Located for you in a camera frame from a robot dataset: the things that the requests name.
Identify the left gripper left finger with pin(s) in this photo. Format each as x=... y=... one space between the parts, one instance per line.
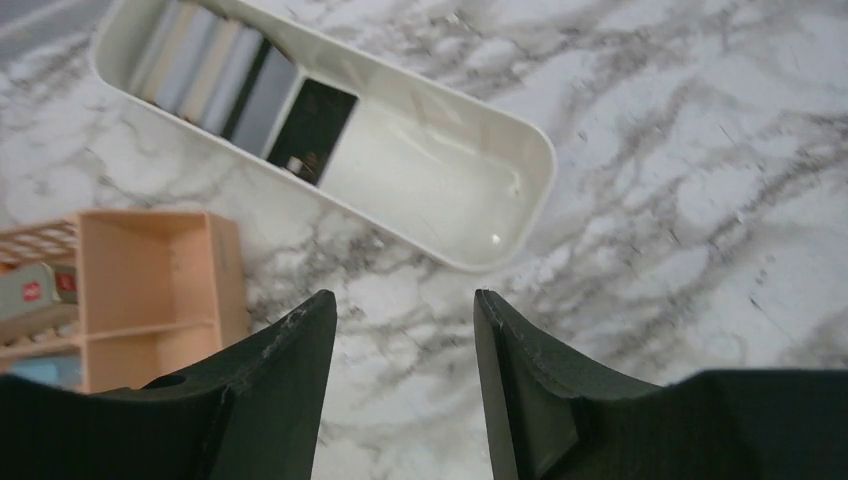
x=250 y=411

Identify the blue item in organizer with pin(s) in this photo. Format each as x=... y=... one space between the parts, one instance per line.
x=63 y=371

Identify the stack of credit cards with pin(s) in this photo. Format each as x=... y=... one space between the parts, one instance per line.
x=226 y=78

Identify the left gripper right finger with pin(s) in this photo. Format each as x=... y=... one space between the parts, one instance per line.
x=552 y=412

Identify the white oblong plastic tray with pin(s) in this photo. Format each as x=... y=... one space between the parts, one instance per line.
x=458 y=179

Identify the orange mesh file organizer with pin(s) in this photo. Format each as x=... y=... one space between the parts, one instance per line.
x=156 y=291

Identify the grey red item in organizer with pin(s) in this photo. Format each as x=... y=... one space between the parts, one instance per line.
x=35 y=287

